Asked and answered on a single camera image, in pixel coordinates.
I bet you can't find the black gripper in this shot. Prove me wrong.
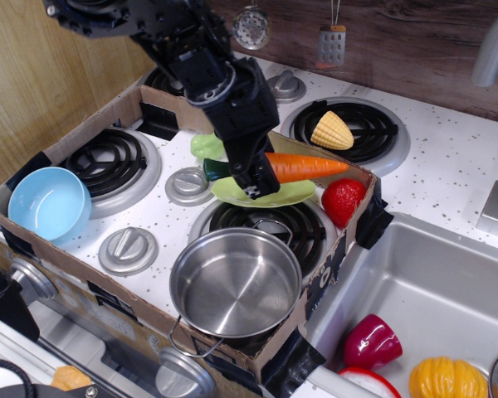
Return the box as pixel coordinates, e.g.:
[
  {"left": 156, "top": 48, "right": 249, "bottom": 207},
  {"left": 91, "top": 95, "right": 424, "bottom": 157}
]
[{"left": 186, "top": 57, "right": 281, "bottom": 200}]

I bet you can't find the orange toy carrot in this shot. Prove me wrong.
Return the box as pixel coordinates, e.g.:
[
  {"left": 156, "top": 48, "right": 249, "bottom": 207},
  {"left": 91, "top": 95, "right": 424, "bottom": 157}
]
[{"left": 203, "top": 153, "right": 349, "bottom": 183}]

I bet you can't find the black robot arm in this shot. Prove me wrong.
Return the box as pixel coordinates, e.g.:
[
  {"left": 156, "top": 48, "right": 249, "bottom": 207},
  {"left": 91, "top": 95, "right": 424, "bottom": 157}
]
[{"left": 44, "top": 1, "right": 280, "bottom": 199}]

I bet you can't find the light green plate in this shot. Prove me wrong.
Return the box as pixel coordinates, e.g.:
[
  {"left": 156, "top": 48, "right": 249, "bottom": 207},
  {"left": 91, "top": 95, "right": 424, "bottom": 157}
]
[{"left": 211, "top": 177, "right": 315, "bottom": 208}]

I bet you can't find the red rimmed white plate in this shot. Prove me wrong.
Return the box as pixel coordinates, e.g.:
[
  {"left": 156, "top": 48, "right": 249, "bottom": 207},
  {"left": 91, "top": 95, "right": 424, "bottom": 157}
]
[{"left": 338, "top": 366, "right": 402, "bottom": 398}]

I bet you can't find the light green toy vegetable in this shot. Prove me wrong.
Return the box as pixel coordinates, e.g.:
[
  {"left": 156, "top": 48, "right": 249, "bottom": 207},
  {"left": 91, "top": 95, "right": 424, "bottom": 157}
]
[{"left": 190, "top": 133, "right": 225, "bottom": 160}]

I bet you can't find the grey stove knob centre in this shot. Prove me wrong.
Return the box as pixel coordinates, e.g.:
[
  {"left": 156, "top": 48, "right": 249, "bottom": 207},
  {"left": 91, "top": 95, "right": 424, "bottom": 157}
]
[{"left": 165, "top": 167, "right": 213, "bottom": 206}]

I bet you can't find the grey stove knob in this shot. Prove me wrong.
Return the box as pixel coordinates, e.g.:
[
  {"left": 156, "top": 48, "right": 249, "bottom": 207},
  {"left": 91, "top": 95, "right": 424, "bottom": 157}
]
[
  {"left": 267, "top": 70, "right": 306, "bottom": 104},
  {"left": 98, "top": 227, "right": 159, "bottom": 277},
  {"left": 165, "top": 167, "right": 213, "bottom": 206}
]

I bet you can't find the front right stove burner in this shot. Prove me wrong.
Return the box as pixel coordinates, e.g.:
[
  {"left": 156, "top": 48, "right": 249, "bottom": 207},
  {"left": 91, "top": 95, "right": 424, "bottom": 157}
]
[{"left": 188, "top": 199, "right": 338, "bottom": 284}]

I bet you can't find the yellow toy corn cob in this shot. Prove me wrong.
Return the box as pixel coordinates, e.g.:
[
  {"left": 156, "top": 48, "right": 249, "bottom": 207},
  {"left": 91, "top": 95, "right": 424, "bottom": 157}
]
[{"left": 310, "top": 111, "right": 354, "bottom": 150}]

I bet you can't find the red toy strawberry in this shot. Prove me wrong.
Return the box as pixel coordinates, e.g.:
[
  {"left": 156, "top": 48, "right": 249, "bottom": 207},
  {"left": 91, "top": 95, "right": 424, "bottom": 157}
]
[{"left": 321, "top": 178, "right": 366, "bottom": 229}]

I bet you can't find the grey stove knob back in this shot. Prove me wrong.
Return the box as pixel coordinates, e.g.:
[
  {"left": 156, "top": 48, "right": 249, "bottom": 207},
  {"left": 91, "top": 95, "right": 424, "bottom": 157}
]
[{"left": 267, "top": 70, "right": 306, "bottom": 104}]

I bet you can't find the stainless steel pot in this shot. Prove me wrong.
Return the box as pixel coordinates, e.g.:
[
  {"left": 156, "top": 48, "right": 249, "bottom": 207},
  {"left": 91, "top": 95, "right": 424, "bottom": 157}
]
[{"left": 169, "top": 220, "right": 302, "bottom": 358}]

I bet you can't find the front left stove burner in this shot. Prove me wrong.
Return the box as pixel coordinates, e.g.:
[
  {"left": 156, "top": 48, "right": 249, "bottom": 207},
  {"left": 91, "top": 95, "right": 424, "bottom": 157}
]
[{"left": 61, "top": 128, "right": 162, "bottom": 219}]

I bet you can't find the back left stove burner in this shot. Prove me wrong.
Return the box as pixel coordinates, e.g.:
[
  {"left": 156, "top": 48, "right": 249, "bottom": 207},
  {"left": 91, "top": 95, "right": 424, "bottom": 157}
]
[{"left": 139, "top": 67, "right": 184, "bottom": 97}]

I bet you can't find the hanging metal strainer spoon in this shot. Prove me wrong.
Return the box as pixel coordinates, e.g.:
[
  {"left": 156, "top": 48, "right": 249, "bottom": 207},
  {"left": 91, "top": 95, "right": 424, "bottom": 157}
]
[{"left": 232, "top": 1, "right": 272, "bottom": 51}]

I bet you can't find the grey stove knob front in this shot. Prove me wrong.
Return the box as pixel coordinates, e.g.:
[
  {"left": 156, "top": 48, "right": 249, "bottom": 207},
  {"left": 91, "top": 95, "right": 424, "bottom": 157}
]
[{"left": 98, "top": 227, "right": 159, "bottom": 277}]

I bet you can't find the hanging metal spatula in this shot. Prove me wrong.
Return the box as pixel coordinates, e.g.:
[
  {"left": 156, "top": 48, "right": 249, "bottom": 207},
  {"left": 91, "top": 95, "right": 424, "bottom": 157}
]
[{"left": 315, "top": 1, "right": 347, "bottom": 70}]

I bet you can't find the cardboard fence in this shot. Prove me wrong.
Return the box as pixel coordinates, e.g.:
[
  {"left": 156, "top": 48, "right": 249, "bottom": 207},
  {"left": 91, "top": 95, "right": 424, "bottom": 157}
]
[{"left": 0, "top": 86, "right": 389, "bottom": 389}]

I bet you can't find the dark red toy cup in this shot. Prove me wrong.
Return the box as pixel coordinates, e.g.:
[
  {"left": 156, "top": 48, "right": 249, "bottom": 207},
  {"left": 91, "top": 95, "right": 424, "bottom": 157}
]
[{"left": 342, "top": 313, "right": 403, "bottom": 371}]

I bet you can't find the light blue bowl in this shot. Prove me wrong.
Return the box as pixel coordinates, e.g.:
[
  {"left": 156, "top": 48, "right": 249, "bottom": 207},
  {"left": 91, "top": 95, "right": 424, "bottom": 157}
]
[{"left": 7, "top": 167, "right": 92, "bottom": 245}]

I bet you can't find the silver oven knob right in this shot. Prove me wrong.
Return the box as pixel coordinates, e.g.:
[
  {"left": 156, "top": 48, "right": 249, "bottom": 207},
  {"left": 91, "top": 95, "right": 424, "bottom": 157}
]
[{"left": 155, "top": 347, "right": 217, "bottom": 398}]

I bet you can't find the silver oven knob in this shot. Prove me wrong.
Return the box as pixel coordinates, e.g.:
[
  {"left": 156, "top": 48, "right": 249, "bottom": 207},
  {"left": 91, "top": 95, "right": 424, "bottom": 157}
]
[
  {"left": 11, "top": 258, "right": 58, "bottom": 305},
  {"left": 155, "top": 347, "right": 217, "bottom": 398}
]

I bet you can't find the metal sink basin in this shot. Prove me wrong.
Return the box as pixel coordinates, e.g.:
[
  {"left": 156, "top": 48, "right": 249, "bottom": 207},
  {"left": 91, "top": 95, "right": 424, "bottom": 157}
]
[{"left": 306, "top": 214, "right": 498, "bottom": 396}]

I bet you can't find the silver oven knob left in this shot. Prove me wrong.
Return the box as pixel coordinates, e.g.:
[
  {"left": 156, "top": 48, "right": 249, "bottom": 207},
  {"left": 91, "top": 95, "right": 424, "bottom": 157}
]
[{"left": 11, "top": 258, "right": 58, "bottom": 305}]

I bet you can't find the yellow toy pumpkin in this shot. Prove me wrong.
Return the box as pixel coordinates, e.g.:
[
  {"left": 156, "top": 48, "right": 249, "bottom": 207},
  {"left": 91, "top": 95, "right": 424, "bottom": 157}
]
[{"left": 408, "top": 357, "right": 488, "bottom": 398}]

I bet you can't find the orange toy piece bottom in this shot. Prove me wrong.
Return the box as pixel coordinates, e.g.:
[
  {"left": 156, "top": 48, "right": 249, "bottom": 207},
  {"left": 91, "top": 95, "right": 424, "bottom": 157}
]
[{"left": 50, "top": 366, "right": 92, "bottom": 391}]

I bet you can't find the black device bottom left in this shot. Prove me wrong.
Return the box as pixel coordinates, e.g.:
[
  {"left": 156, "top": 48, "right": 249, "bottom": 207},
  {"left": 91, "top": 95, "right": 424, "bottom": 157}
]
[{"left": 0, "top": 270, "right": 40, "bottom": 342}]

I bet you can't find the grey faucet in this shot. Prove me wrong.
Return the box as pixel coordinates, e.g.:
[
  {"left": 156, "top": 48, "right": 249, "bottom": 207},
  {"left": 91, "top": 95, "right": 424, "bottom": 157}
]
[{"left": 471, "top": 18, "right": 498, "bottom": 87}]

